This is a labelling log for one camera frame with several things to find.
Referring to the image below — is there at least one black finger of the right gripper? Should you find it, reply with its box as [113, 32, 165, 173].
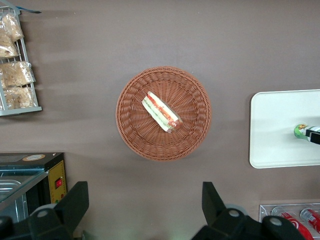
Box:
[309, 131, 320, 146]

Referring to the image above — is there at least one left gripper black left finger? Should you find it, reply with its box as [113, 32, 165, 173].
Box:
[27, 180, 90, 240]

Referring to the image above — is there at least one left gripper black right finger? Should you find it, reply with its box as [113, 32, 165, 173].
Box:
[191, 181, 262, 240]

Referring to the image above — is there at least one green gum bottle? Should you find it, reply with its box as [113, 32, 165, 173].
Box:
[293, 123, 320, 140]

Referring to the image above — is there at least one cream plastic tray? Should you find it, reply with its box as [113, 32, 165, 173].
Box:
[248, 89, 320, 169]

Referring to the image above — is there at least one tray of packaged snacks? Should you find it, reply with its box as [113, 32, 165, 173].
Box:
[0, 5, 43, 117]

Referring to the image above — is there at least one clear acrylic bottle rack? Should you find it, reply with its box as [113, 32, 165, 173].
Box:
[258, 203, 320, 240]

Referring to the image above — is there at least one black food warmer cabinet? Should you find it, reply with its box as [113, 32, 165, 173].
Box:
[0, 151, 68, 226]

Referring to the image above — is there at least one brown round wicker basket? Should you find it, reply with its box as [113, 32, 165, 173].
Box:
[115, 65, 213, 162]

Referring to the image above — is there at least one wrapped triangle sandwich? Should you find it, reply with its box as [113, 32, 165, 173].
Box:
[141, 90, 184, 134]

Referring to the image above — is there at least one clear bag of snacks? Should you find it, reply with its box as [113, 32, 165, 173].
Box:
[0, 31, 20, 59]
[0, 60, 36, 89]
[1, 85, 36, 110]
[1, 13, 25, 43]

